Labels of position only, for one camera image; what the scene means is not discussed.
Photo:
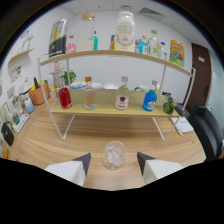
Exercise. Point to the blue label bottle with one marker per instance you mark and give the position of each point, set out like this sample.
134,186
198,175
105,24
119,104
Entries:
143,46

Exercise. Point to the large white milk bottle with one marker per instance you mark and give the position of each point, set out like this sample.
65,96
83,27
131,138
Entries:
125,31

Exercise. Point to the amber syrup bottle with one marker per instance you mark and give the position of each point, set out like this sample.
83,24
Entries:
112,43

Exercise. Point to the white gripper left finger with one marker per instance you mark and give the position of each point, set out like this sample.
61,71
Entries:
71,170

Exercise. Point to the wide white bowl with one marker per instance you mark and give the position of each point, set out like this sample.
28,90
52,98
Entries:
111,86

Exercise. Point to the clear glass with ice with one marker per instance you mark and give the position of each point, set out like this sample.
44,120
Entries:
114,156

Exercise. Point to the green potted plant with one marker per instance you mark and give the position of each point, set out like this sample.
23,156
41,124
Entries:
69,76

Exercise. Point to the clear bottle with red label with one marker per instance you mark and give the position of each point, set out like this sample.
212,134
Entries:
122,98

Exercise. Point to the black cylinder tool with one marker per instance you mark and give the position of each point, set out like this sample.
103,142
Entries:
180,110

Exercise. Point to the brown door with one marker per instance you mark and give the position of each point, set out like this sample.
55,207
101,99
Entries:
200,76

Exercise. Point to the clear bottle with green cap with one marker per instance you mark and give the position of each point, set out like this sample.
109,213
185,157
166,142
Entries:
153,45

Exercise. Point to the large yellow cartoon can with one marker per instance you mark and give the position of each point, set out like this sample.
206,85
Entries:
177,53

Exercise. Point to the pink liquid bottle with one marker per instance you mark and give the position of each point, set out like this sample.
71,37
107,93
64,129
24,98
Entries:
70,46

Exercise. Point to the small light blue bottle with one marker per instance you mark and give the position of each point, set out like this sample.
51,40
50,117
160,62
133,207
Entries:
29,106

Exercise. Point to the clear bottle with blue cap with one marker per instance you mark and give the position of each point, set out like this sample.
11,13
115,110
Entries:
162,51

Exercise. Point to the black sofa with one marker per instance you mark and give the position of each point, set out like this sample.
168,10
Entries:
208,130

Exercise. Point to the black bag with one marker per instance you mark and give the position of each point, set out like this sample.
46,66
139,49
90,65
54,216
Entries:
7,134

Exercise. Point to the green cup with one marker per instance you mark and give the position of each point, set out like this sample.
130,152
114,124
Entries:
141,88

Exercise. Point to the blue liquid bottle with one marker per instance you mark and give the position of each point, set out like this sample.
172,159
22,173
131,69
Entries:
149,100

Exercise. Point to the large black yellow can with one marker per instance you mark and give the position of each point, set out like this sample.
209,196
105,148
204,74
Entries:
58,38

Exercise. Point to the orange pot with utensils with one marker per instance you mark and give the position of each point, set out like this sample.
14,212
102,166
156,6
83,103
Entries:
36,95

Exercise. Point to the ceiling air vent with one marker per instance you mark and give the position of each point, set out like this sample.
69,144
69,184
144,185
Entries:
150,11

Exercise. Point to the wooden wall shelf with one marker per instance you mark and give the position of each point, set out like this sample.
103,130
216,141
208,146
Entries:
20,55

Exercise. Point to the glass jar with wooden lid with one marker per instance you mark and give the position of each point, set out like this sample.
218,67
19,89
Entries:
85,36

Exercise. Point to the clear bottle with orange cap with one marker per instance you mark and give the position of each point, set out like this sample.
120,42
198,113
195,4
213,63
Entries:
90,96

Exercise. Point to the white notebook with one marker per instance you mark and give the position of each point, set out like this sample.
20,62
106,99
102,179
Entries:
182,125

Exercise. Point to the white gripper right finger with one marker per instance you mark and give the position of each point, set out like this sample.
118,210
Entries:
158,169

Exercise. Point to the printed noodle bowl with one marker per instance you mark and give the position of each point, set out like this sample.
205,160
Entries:
78,85

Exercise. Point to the red liquid bottle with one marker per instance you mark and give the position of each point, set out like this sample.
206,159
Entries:
64,98

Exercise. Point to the small teal bottle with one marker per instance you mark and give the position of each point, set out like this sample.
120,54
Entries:
95,41

